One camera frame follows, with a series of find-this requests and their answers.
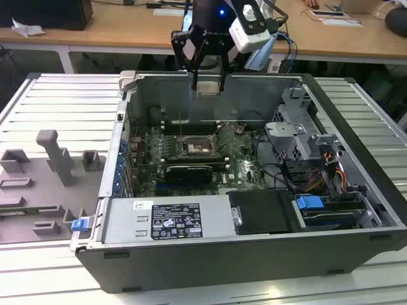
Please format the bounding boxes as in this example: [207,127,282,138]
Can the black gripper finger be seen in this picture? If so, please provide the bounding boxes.
[170,30,207,90]
[217,53,231,93]

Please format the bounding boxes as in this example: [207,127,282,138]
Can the silver square CPU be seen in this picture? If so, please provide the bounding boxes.
[196,81,221,97]

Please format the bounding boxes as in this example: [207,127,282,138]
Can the black RAM slot bank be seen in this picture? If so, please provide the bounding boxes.
[161,154,225,165]
[163,121,221,135]

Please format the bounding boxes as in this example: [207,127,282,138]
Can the CPU socket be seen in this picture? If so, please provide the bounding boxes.
[179,135,213,158]

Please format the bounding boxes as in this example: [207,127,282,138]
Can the wooden desk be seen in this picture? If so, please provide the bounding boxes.
[0,0,407,58]

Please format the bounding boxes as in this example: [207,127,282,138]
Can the green motherboard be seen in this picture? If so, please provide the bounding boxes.
[129,121,272,198]

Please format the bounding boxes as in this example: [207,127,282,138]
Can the silver drive cage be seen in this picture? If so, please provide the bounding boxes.
[264,86,348,163]

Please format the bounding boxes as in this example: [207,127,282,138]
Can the black graphics card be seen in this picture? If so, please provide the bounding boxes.
[163,163,214,186]

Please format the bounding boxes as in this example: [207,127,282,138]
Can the black box on desk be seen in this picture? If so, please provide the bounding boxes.
[0,0,93,32]

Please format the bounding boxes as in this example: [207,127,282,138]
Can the crumpled white paper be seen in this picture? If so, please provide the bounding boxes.
[10,17,46,38]

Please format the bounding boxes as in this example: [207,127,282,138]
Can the black plastic shroud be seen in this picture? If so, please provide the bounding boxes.
[228,189,299,236]

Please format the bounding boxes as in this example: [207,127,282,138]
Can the round black speaker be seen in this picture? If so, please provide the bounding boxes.
[383,6,407,33]

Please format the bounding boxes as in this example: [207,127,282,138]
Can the silver power supply unit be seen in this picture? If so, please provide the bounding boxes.
[102,194,238,246]

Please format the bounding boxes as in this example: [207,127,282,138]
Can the hard disk in blue carrier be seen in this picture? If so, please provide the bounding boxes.
[294,194,367,230]

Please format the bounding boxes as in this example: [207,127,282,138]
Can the grey parts rack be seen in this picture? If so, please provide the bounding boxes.
[0,129,108,246]

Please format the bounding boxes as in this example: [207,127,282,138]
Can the blue case latch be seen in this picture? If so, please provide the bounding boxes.
[71,218,90,233]

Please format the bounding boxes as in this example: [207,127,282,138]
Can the black open PC case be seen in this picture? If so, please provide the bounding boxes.
[70,70,407,295]

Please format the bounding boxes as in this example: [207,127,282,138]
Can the green RAM stick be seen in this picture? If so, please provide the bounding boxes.
[0,207,61,214]

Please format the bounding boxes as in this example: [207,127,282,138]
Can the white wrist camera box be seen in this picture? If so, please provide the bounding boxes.
[228,17,271,54]

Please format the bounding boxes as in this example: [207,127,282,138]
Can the pale blue strap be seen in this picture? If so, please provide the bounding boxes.
[245,33,278,71]

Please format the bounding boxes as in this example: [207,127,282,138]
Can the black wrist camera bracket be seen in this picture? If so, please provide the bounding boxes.
[240,2,267,34]

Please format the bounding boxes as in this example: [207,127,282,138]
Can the grey case handle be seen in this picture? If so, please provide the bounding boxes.
[118,70,138,93]

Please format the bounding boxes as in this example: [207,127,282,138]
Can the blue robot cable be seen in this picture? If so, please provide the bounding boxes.
[277,30,299,62]

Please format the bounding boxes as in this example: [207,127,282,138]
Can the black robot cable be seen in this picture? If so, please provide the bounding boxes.
[266,0,289,25]

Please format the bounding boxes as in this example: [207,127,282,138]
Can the black internal cable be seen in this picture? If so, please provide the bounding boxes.
[253,132,301,195]

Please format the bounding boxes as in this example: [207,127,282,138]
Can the yellow orange power wires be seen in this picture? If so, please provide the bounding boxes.
[304,151,347,195]

